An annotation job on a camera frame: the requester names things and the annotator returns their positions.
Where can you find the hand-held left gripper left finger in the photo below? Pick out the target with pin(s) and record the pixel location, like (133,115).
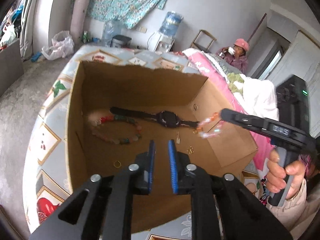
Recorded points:
(152,165)

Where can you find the wooden chair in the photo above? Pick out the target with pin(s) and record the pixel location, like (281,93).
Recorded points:
(200,48)

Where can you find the white fluffy blanket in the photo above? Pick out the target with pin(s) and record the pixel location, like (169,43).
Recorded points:
(260,97)

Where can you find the person's right hand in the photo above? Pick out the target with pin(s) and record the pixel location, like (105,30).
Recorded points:
(275,177)

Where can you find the grey cabinet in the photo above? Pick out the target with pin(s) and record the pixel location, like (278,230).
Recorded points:
(10,67)

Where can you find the white plastic bag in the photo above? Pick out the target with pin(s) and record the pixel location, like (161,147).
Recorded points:
(58,47)

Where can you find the purple smart watch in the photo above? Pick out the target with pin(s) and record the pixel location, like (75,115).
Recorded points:
(167,117)

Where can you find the green bottle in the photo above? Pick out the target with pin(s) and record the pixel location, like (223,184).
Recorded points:
(86,37)

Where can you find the printed fruit tablecloth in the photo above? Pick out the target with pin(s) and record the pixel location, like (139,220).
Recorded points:
(50,100)

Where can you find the blue cloth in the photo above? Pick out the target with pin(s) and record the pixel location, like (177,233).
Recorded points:
(36,57)

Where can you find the rolled pink mat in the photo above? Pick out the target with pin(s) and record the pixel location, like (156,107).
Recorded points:
(80,15)

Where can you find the large cardboard box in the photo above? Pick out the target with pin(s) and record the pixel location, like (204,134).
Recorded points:
(140,87)

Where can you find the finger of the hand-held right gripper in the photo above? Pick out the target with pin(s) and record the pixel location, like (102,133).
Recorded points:
(237,117)

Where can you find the teal floral wall cloth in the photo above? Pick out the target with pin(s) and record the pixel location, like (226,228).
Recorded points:
(125,0)

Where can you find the clear plastic water jug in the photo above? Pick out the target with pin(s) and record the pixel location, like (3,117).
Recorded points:
(110,32)

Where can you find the blue water jug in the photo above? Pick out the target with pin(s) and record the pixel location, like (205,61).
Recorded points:
(171,23)

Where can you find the grey rice cooker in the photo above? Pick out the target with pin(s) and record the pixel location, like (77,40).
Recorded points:
(121,41)

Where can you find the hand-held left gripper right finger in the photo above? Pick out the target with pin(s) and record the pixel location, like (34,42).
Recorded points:
(172,165)

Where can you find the grey lace cloth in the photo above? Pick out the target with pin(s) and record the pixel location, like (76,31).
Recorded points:
(235,78)

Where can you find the white shopping bag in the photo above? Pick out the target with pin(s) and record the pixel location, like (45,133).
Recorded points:
(7,36)

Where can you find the grey curtain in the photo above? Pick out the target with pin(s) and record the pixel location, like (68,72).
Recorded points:
(30,20)

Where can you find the white water dispenser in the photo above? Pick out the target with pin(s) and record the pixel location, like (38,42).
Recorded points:
(162,45)

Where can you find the white cup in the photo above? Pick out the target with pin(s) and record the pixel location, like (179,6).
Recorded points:
(231,51)

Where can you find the wall power socket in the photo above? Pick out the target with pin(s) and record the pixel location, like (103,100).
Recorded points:
(141,29)

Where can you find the person's right forearm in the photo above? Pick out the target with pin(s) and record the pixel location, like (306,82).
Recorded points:
(295,212)

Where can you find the pink floral blanket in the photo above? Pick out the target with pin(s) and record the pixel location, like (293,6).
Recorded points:
(212,70)

